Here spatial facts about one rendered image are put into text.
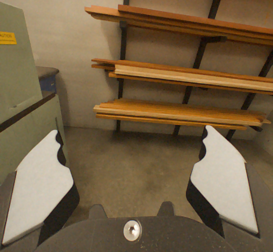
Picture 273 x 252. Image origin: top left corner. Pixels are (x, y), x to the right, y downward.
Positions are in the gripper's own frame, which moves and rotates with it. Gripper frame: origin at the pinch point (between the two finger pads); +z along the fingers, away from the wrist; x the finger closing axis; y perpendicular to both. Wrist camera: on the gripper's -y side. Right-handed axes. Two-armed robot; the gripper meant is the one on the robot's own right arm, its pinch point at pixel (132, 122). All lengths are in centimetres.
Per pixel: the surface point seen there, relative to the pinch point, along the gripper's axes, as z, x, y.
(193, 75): 132, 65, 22
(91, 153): 119, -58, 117
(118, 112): 129, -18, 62
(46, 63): 176, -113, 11
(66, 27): 176, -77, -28
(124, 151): 128, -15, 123
